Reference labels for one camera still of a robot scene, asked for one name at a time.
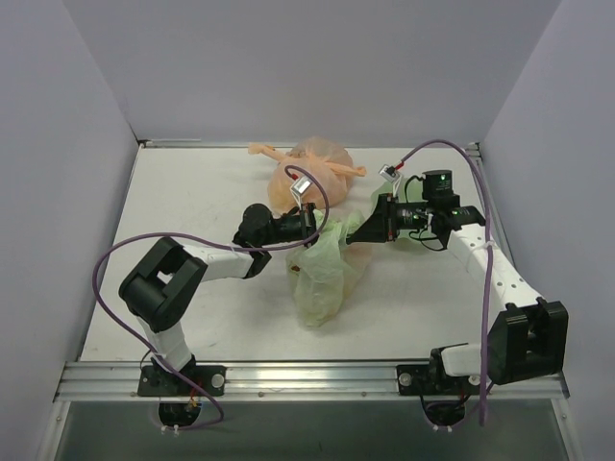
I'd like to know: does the green plastic bag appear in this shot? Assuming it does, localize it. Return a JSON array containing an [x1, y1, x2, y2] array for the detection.
[[285, 210, 373, 328]]

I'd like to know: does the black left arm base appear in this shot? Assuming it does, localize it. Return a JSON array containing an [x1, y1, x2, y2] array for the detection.
[[137, 352, 227, 431]]

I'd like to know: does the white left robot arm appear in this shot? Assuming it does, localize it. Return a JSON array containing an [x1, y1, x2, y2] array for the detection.
[[118, 203, 317, 395]]

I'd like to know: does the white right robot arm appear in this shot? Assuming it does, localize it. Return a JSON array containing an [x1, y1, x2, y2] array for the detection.
[[346, 170, 569, 393]]

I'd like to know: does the orange tied plastic bag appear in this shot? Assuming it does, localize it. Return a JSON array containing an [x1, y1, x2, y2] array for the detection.
[[248, 136, 367, 214]]

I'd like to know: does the green wavy plastic bowl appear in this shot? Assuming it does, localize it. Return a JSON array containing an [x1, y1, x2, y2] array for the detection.
[[371, 175, 443, 252]]

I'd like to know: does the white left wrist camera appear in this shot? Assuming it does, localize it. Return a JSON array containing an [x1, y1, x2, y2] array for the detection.
[[289, 176, 312, 206]]

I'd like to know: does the aluminium right side rail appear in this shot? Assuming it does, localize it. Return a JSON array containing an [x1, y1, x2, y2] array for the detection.
[[465, 142, 516, 266]]

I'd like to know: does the aluminium rail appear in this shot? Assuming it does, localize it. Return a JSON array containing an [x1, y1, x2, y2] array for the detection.
[[139, 139, 203, 149], [465, 142, 516, 266], [53, 359, 571, 403]]

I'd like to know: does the aluminium back rail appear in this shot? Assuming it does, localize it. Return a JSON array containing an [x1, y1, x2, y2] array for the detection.
[[139, 139, 203, 149]]

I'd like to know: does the aluminium front rail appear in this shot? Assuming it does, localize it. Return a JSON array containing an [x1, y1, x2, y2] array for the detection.
[[53, 359, 571, 403]]

